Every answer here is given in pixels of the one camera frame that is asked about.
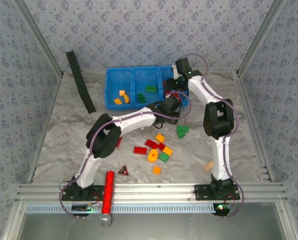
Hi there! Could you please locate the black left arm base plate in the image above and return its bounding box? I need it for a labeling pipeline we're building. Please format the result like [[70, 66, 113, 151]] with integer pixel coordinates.
[[61, 184, 116, 202]]

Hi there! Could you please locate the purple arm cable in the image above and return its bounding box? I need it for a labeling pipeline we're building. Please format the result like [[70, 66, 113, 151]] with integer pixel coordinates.
[[59, 91, 191, 220], [175, 52, 245, 219]]

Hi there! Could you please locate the aluminium frame post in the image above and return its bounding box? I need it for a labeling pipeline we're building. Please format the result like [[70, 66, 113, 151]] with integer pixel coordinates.
[[12, 0, 65, 77], [235, 0, 287, 77]]

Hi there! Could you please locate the orange round lego piece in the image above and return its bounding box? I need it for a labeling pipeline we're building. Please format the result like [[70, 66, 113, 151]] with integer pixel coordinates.
[[147, 148, 159, 163]]

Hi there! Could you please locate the red arched lego brick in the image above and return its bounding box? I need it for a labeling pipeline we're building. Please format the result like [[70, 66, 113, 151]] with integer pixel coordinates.
[[145, 139, 159, 150]]

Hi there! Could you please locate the red glitter microphone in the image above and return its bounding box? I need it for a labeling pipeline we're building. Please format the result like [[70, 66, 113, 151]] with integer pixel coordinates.
[[99, 170, 117, 227]]

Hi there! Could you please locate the blue three-compartment bin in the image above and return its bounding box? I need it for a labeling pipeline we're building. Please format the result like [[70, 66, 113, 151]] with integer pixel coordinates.
[[105, 64, 191, 111]]

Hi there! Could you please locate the aluminium mounting rail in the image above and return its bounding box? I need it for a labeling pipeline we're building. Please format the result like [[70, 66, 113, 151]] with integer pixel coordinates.
[[15, 182, 288, 203]]

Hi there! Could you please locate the long black strip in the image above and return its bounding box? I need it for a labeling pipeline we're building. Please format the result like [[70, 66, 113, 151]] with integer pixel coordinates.
[[65, 49, 97, 115]]

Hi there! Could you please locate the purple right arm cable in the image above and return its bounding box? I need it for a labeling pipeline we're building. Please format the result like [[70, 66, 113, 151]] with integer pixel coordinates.
[[175, 52, 245, 219]]

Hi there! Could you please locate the light blue slotted cable duct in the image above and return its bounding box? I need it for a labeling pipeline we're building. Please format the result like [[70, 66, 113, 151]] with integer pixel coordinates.
[[26, 202, 217, 215]]

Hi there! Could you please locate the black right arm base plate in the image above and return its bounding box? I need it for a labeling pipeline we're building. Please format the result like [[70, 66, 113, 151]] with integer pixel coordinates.
[[194, 184, 241, 202]]

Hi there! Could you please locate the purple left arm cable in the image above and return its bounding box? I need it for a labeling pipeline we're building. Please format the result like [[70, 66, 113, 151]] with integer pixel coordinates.
[[59, 91, 191, 220]]

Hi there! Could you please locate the red and black triangle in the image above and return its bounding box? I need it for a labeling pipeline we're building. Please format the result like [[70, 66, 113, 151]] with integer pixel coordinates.
[[117, 164, 130, 177]]

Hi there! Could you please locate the grey metal panel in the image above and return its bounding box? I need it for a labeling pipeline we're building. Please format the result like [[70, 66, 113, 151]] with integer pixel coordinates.
[[3, 202, 297, 240]]

